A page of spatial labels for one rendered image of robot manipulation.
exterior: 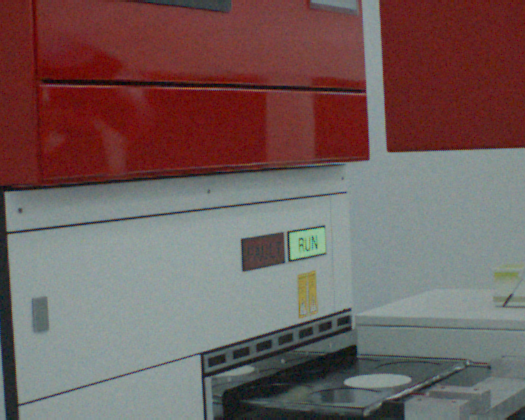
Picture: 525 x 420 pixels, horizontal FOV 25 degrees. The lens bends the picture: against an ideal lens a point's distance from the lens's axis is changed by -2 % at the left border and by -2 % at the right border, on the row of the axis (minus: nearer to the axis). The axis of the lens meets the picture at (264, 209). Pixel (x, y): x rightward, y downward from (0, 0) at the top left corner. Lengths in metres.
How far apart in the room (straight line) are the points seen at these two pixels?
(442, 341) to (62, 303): 0.76
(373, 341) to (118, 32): 0.81
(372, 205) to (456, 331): 3.48
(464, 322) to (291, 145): 0.43
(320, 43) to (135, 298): 0.55
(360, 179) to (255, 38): 3.64
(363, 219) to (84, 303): 3.93
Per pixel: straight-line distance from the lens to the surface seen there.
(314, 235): 1.90
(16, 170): 1.33
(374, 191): 5.42
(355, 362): 1.94
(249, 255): 1.73
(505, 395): 1.75
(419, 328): 1.97
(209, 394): 1.65
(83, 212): 1.44
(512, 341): 1.91
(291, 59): 1.76
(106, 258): 1.47
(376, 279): 5.44
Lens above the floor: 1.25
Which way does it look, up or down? 3 degrees down
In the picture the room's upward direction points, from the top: 3 degrees counter-clockwise
